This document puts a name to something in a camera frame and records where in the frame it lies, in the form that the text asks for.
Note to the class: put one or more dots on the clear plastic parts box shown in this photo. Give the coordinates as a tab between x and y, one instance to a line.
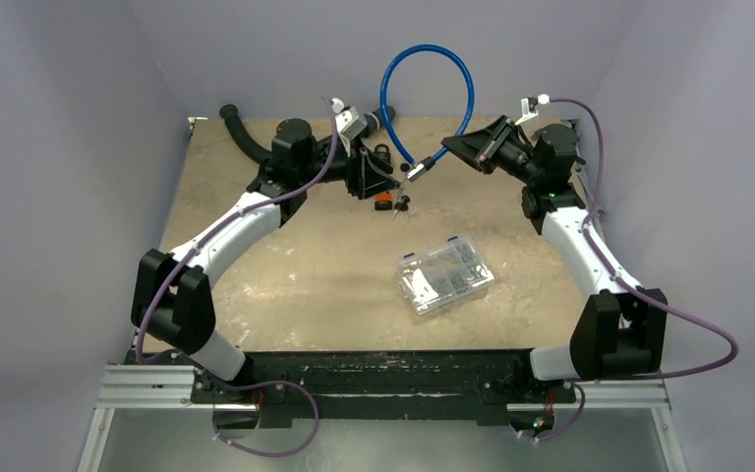
444	274

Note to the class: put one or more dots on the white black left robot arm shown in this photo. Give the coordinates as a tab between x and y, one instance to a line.
173	293

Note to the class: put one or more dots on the black aluminium base frame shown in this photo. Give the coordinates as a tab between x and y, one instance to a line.
487	387

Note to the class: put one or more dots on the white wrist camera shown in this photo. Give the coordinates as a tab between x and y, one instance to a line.
349	123
529	107

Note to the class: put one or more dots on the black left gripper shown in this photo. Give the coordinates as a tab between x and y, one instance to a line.
366	173

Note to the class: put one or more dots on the black padlock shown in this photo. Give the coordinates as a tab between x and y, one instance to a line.
382	152

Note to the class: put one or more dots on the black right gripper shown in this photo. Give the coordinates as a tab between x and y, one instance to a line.
493	147

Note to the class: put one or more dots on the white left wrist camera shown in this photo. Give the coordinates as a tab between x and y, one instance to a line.
349	123

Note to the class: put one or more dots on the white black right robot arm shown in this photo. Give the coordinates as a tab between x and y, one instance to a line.
618	335

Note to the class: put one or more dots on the orange padlock with keys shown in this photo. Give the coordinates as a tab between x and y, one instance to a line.
385	201

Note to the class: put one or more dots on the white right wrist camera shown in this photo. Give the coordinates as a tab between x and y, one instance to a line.
529	107

